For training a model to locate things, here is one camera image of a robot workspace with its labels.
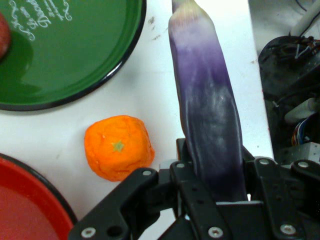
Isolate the orange toy mandarin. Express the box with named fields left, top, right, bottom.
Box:
left=83, top=114, right=156, bottom=182

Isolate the white slanted tube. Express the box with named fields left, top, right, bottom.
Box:
left=289, top=1, right=320, bottom=36

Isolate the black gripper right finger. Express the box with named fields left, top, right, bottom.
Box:
left=241, top=146, right=320, bottom=240

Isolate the grey metal block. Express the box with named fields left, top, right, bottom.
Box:
left=277, top=141, right=320, bottom=167

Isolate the green plate with white lettering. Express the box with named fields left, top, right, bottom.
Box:
left=0, top=0, right=148, bottom=112

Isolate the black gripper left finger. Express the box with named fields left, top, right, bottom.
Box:
left=67, top=138, right=235, bottom=240

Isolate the purple toy eggplant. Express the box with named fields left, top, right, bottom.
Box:
left=167, top=0, right=247, bottom=203

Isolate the red toy apple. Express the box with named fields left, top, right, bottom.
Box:
left=0, top=11, right=12, bottom=61

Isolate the black round machine base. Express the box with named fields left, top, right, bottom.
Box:
left=257, top=34, right=320, bottom=156

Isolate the red plate with black rim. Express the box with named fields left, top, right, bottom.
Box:
left=0, top=152, right=79, bottom=240

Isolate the multicoloured ribbon cable bundle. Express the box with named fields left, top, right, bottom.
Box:
left=290, top=113, right=318, bottom=146

